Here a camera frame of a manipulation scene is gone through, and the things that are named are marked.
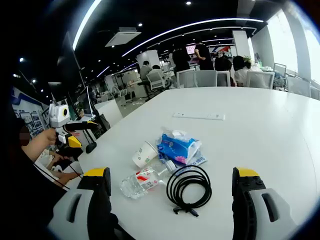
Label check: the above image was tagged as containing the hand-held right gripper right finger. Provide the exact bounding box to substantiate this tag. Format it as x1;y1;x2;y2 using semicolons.
231;166;301;240

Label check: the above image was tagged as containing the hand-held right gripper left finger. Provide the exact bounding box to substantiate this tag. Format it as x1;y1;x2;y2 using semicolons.
46;166;121;240

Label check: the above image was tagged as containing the white paper cup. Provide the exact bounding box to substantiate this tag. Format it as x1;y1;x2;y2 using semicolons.
131;140;159;169

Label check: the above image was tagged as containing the clear plastic water bottle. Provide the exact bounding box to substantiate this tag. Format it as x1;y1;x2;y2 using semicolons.
119;159;177;200

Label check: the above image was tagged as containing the black cable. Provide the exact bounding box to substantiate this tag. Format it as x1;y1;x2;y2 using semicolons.
166;164;213;218

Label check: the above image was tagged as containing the blue white packet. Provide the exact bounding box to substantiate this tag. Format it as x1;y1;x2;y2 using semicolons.
157;149;209;168

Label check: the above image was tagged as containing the blue soft tissue pack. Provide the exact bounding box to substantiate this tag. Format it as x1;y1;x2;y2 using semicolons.
156;127;202;166

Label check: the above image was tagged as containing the person's left hand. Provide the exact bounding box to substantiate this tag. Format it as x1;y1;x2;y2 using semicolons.
46;127;60;145

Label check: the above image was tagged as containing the white table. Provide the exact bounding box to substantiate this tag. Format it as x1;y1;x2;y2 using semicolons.
63;86;320;240

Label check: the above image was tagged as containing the grey office chair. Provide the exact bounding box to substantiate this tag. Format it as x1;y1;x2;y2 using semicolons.
195;70;218;88
286;75;312;98
273;62;288;79
216;70;231;87
246;71;275;90
176;69;196;88
145;72;171;94

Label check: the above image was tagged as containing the ceiling air conditioner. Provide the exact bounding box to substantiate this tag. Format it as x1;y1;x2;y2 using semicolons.
104;26;142;48

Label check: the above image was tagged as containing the white inset power strip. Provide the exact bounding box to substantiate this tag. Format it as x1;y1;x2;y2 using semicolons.
172;111;226;121

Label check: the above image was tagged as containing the large window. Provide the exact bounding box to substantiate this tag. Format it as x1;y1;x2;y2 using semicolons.
303;22;320;85
266;9;299;74

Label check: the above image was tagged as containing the wall display board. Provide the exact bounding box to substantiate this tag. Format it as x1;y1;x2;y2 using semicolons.
11;87;51;141

